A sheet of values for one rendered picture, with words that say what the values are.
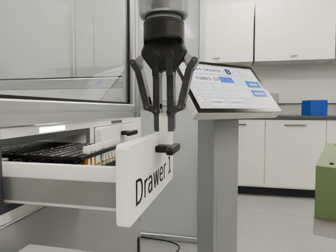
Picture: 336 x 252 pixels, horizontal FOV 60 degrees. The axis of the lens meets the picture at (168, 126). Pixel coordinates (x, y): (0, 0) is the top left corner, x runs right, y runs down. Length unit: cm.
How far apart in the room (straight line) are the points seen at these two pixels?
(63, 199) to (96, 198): 5
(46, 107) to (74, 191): 20
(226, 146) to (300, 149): 212
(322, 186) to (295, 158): 281
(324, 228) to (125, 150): 45
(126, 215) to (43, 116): 26
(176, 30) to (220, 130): 89
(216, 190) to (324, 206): 79
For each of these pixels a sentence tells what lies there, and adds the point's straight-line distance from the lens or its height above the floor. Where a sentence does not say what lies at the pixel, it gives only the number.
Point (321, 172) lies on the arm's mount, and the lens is 65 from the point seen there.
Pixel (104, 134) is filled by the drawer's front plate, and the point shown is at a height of 91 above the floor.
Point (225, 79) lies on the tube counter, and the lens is 140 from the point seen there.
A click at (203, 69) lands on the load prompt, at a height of 115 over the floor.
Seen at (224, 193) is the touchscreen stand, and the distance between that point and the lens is 143.
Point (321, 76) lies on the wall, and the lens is 423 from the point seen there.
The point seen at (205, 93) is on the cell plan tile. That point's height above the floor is 104.
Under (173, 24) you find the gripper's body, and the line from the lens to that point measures 53.
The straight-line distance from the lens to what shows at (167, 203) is 224.
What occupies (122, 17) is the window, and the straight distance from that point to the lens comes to 102.
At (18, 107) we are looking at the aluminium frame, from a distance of 52.
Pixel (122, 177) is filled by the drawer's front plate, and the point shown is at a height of 89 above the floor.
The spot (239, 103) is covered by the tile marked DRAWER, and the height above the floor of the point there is 100.
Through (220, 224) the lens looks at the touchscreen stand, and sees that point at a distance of 146.
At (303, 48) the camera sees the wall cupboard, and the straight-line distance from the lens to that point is 385.
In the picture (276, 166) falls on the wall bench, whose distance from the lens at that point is 344.
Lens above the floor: 97
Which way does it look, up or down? 3 degrees down
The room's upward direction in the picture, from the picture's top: straight up
